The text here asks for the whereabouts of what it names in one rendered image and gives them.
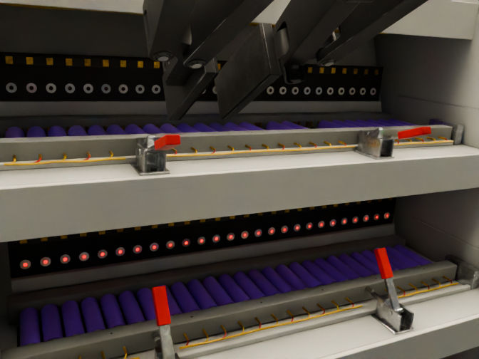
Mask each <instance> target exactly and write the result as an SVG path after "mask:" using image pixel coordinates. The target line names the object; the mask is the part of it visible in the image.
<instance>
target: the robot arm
mask: <svg viewBox="0 0 479 359"><path fill-rule="evenodd" d="M273 1H274V0H144V2H143V17H144V22H145V32H146V38H147V43H148V53H149V57H150V59H152V60H154V61H162V63H163V73H164V74H163V88H164V94H165V103H166V108H167V114H168V120H169V121H172V120H181V119H182V117H183V116H184V115H185V113H186V112H187V111H188V110H189V109H190V108H191V107H192V105H193V104H194V103H195V102H196V100H197V99H198V98H199V97H200V96H201V95H202V93H203V92H204V91H205V90H206V88H207V87H208V86H209V85H210V84H211V82H212V81H213V80H215V89H216V92H217V102H218V106H219V111H220V118H221V119H223V120H231V119H233V117H234V116H236V114H238V113H239V112H240V111H241V110H242V109H243V108H245V107H246V106H247V105H248V104H249V103H250V102H251V101H253V100H254V99H255V98H256V97H257V96H258V95H259V94H260V93H261V92H262V91H263V90H264V89H265V88H267V87H268V86H269V85H270V84H271V83H273V82H275V80H276V79H277V78H278V77H280V76H281V75H282V74H283V75H284V82H285V83H288V84H295V83H301V82H302V81H304V80H306V75H305V70H304V64H305V63H306V62H307V61H308V60H309V59H315V58H316V61H317V64H318V65H319V66H331V65H333V64H335V63H336V62H338V61H340V60H341V59H342V58H344V57H345V56H347V55H349V54H350V53H351V52H353V51H355V50H356V49H357V48H359V47H360V46H362V45H363V44H365V43H366V42H367V41H369V40H371V39H372V38H373V37H375V36H377V35H378V34H380V33H381V32H382V31H384V30H385V29H387V28H388V27H389V26H391V25H393V24H394V23H396V22H397V21H399V20H400V19H402V18H403V17H404V16H406V15H407V14H409V13H411V12H412V11H413V10H415V9H417V8H418V7H419V6H421V5H422V4H424V3H426V2H427V1H428V0H290V2H289V3H288V5H287V7H286V8H285V10H284V11H283V13H282V15H281V16H280V17H279V19H278V21H277V22H276V24H275V26H274V30H275V33H276V34H275V35H273V31H272V25H271V24H269V23H258V24H257V26H256V27H255V28H254V29H253V31H252V32H251V33H250V34H249V35H248V37H247V38H246V39H245V40H244V41H243V43H242V44H241V45H240V47H239V48H238V49H237V50H236V51H235V52H234V54H233V55H232V56H231V57H230V59H229V60H228V61H227V62H226V64H224V66H223V67H222V69H221V70H220V71H219V70H218V65H217V56H216V55H217V54H218V53H219V52H220V51H221V50H222V49H223V48H224V47H225V46H226V45H228V44H229V43H230V42H231V41H232V40H233V39H234V38H235V37H236V36H237V35H238V34H239V33H240V32H241V31H243V30H244V29H245V28H246V27H247V26H248V25H249V24H250V23H251V22H252V21H253V20H254V19H255V18H256V17H258V16H259V15H260V14H261V13H262V12H263V11H264V10H265V9H266V8H267V7H268V6H269V5H270V4H271V3H272V2H273ZM337 28H339V34H340V37H339V38H338V39H336V37H335V33H334V31H335V30H336V29H337Z"/></svg>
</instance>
